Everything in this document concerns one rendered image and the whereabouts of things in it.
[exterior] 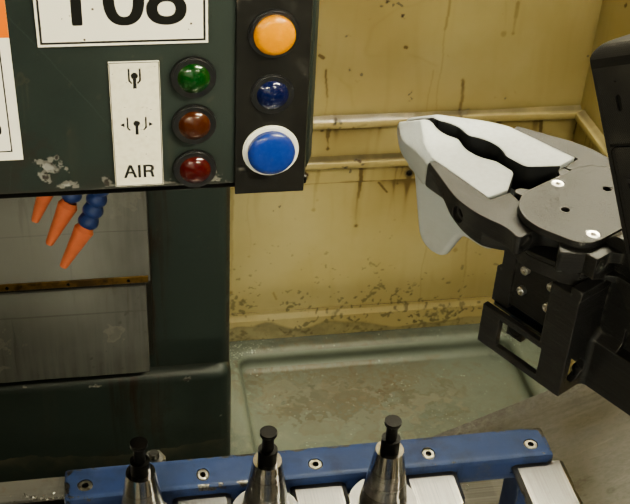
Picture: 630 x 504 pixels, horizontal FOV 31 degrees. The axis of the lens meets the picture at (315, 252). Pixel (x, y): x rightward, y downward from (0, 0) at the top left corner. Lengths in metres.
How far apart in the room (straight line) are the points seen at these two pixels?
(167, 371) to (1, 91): 1.06
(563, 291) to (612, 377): 0.05
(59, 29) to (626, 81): 0.34
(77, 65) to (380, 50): 1.23
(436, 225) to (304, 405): 1.52
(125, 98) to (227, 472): 0.49
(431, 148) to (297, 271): 1.53
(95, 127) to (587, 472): 1.20
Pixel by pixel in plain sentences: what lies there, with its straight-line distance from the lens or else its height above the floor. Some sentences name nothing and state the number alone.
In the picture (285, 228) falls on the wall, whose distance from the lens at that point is 2.02.
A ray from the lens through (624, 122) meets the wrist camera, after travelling 0.47.
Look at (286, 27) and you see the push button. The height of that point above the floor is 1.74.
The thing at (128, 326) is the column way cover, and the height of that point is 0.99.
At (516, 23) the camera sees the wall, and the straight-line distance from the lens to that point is 1.92.
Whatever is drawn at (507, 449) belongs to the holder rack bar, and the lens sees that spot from 1.13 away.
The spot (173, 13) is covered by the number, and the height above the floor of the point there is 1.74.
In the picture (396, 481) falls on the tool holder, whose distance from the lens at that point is 1.02.
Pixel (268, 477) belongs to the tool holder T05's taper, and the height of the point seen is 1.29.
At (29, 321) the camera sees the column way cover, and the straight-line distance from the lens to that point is 1.61.
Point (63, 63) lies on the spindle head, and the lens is 0.68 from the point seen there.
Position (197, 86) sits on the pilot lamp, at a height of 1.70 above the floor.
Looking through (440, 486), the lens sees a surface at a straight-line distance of 1.10.
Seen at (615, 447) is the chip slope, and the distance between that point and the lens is 1.78.
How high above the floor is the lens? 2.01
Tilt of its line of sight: 36 degrees down
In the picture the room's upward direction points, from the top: 3 degrees clockwise
